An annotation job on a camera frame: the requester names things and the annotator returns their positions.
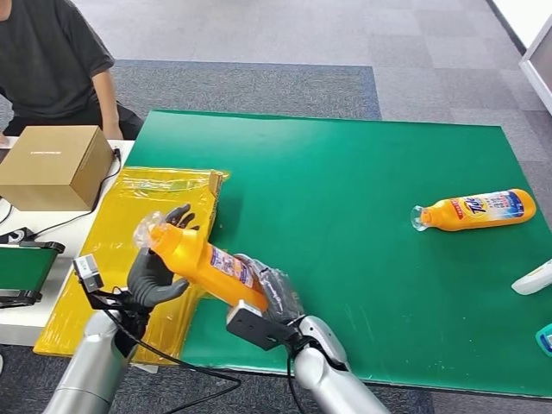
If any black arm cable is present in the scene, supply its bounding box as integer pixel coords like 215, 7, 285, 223
285, 349, 308, 414
88, 288, 243, 414

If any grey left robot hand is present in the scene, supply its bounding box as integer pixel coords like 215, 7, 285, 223
126, 204, 200, 311

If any white plastic object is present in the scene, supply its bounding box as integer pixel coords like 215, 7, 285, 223
512, 260, 552, 297

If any brown cardboard box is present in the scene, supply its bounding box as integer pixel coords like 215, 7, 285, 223
0, 125, 115, 213

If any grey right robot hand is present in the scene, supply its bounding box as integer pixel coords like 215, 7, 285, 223
233, 254, 305, 325

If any yellow taped cardboard sheet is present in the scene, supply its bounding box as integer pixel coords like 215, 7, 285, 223
32, 166, 230, 367

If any thin black cable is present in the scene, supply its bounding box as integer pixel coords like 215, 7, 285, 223
0, 147, 123, 242

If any orange bottle with Tide label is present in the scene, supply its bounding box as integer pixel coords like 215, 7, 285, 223
409, 188, 537, 234

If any white framed panel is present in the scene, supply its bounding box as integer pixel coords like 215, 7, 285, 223
519, 14, 552, 116

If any green tray with black frame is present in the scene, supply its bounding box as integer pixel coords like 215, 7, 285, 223
0, 241, 66, 309

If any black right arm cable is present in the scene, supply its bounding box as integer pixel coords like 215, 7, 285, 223
285, 349, 308, 414

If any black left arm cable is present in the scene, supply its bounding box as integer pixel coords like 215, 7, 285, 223
88, 288, 243, 414

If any small black device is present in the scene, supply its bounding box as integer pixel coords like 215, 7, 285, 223
0, 227, 35, 246

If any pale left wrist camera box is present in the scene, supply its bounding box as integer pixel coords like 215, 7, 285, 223
72, 254, 106, 295

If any teal plastic object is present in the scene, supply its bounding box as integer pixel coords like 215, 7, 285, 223
535, 323, 552, 359

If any green table mat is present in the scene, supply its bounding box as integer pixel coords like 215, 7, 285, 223
125, 110, 552, 400

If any orange bottle with small label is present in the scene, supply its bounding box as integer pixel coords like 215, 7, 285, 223
132, 210, 270, 313

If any person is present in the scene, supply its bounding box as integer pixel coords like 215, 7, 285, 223
0, 0, 144, 147

